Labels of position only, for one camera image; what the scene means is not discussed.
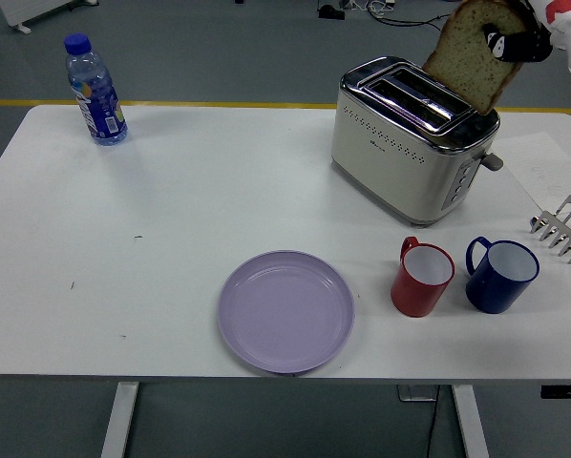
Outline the white cable bundle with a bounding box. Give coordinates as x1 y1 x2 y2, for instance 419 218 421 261
340 0 395 14

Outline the grey toaster lever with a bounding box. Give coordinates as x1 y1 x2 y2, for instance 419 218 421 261
476 151 504 172

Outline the white panel with feet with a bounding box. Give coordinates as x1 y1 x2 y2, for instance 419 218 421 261
0 0 98 35

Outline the clear water bottle blue cap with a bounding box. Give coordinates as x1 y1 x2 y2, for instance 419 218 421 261
63 32 129 147

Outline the black cable under table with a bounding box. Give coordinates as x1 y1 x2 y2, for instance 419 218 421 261
423 385 442 458

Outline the red mug white inside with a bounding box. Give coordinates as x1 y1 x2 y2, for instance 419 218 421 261
390 236 456 318

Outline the cream and chrome toaster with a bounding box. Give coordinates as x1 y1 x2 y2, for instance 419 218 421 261
330 55 504 228

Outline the black floor cable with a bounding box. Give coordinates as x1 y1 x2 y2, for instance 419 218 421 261
366 0 452 32

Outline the white table leg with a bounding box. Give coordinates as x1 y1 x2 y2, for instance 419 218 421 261
99 382 139 458
450 384 490 458

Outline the blue mug white inside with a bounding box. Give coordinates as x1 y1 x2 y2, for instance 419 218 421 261
465 236 540 315

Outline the clear under-table bracket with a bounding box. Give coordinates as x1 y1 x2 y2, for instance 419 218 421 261
395 384 439 403

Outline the metal toast rack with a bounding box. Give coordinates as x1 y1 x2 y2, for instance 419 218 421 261
528 194 571 265

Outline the slice of bread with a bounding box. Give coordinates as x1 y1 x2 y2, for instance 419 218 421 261
421 0 538 115

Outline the lilac round plate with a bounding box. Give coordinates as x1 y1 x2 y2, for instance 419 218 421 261
217 249 356 376

